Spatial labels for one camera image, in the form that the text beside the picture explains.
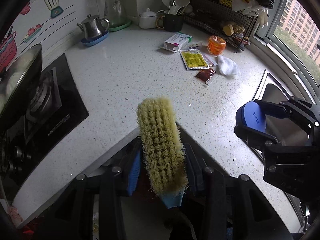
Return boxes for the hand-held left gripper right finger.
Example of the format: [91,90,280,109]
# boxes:
[184,143,293,240]

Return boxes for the white rice paddle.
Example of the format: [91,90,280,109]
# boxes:
[174,0,191,15]

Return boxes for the black mug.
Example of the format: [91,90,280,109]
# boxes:
[156,12,184,33]

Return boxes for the clear plastic packet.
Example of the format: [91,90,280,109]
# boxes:
[200,53,218,67]

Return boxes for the stainless steel sink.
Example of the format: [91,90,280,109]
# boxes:
[251,69,320,232]

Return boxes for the blue round lid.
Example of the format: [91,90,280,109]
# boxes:
[235,101,268,133]

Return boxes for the small white printed box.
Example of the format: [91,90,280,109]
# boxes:
[187,41,203,52]

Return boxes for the white tissue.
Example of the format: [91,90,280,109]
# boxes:
[216,54,241,76]

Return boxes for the black wire rack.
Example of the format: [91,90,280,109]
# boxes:
[180,0,261,53]

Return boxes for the white ceramic jar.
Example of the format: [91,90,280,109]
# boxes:
[139,8,160,29]

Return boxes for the white spoon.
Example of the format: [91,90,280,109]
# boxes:
[161,0,175,15]

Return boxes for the white medicine box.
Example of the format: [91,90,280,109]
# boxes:
[160,33,193,53]

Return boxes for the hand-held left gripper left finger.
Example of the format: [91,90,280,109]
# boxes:
[37,150,142,240]

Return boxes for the orange plastic jar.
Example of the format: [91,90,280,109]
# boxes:
[207,35,227,55]

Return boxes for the steel teapot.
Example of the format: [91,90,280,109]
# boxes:
[76,14,110,40]

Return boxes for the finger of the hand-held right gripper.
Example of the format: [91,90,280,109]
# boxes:
[255,96,320,130]
[234,124,282,147]

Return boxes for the green round tray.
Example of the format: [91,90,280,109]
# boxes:
[109,20,132,32]

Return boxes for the yellow foil packet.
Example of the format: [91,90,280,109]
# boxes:
[180,50,209,71]

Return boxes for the red sauce packet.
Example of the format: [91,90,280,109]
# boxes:
[195,67,216,85]

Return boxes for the yellow bristle scrub brush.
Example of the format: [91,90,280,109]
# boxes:
[136,96,190,209]

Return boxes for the glass pot lid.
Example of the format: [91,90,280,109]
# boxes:
[0,44,43,117]

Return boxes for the window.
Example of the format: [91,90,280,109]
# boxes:
[257,0,320,85]

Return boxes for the ginger root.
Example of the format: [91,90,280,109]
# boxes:
[222,22,246,37]

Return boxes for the glass jug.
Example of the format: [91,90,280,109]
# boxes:
[103,0,127,27]

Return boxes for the black gas stove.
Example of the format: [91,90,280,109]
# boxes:
[0,52,90,189]

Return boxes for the blue oval tray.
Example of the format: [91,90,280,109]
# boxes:
[81,31,110,47]

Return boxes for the kitchen wall sticker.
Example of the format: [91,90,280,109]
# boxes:
[0,0,75,73]

